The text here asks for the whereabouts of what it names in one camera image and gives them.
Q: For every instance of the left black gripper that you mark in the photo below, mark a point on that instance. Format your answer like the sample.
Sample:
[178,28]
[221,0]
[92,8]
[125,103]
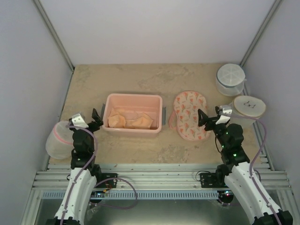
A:
[96,117]

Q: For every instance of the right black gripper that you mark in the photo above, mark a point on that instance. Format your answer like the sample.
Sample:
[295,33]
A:
[211,121]

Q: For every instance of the beige bra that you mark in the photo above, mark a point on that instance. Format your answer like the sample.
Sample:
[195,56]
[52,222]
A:
[121,118]

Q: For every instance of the floral bra laundry bag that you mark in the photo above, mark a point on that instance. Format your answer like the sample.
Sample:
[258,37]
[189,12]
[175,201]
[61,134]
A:
[184,117]

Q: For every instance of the pink plastic bin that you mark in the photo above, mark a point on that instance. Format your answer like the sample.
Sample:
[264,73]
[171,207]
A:
[151,105]

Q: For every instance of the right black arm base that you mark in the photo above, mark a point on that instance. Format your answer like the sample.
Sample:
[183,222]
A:
[209,180]

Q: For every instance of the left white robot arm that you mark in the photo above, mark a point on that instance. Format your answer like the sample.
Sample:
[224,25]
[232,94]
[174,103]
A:
[84,172]

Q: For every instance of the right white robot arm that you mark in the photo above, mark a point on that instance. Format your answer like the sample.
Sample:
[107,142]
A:
[237,173]

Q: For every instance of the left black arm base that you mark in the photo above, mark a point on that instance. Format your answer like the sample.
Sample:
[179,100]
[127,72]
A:
[107,180]

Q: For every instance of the beige-trimmed cylindrical laundry bag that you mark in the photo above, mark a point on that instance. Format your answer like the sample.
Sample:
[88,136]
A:
[246,106]

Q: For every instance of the blue-trimmed cylindrical laundry bag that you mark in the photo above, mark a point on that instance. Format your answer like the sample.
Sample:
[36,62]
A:
[230,79]

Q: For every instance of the pink-trimmed cylindrical laundry bag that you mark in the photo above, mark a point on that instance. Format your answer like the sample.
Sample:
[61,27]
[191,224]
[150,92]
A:
[59,143]

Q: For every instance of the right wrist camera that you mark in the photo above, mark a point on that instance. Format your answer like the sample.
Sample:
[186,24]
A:
[225,115]

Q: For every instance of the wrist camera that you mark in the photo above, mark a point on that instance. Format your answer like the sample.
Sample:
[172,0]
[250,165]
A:
[77,120]
[225,115]

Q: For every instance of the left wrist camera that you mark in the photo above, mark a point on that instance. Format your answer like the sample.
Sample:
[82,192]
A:
[77,120]

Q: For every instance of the aluminium mounting rail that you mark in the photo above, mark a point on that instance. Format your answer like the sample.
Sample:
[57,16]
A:
[156,176]

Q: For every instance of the blue slotted cable duct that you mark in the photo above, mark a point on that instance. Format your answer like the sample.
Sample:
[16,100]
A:
[156,195]

